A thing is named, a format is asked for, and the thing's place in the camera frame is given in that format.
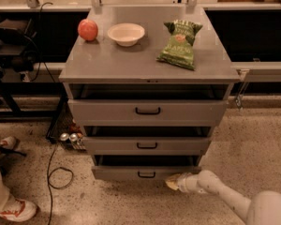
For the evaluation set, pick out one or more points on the black wire basket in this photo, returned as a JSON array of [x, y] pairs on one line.
[[64, 122]]

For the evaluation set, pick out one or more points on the white bowl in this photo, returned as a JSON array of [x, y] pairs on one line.
[[126, 34]]

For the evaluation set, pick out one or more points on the white orange sneaker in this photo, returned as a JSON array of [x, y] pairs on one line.
[[19, 211], [9, 142]]

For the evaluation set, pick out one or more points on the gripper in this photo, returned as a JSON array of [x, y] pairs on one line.
[[184, 182]]

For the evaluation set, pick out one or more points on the silver can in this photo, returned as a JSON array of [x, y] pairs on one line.
[[73, 137], [64, 137]]

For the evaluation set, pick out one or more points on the grey drawer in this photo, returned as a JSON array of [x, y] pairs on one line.
[[147, 141], [115, 167], [147, 105]]

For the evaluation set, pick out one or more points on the grey drawer cabinet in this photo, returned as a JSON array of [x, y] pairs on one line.
[[105, 62]]

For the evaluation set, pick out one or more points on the white orange right sneaker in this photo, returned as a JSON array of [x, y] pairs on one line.
[[19, 211]]

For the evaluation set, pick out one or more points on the red apple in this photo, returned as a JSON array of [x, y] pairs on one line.
[[87, 29]]

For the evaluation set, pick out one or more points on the grey bottom drawer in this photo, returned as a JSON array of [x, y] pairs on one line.
[[115, 167]]

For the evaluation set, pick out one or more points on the grey top drawer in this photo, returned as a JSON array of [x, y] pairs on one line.
[[147, 105]]

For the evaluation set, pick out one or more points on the green chip bag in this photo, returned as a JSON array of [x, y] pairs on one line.
[[179, 49]]

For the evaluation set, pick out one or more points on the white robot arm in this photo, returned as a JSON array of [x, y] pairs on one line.
[[263, 209]]

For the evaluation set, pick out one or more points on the black equipment stand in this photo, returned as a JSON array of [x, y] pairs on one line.
[[18, 51]]

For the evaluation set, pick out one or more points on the grey middle drawer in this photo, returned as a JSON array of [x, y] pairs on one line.
[[147, 141]]

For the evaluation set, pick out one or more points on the white orange left sneaker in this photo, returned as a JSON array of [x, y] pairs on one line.
[[9, 142]]

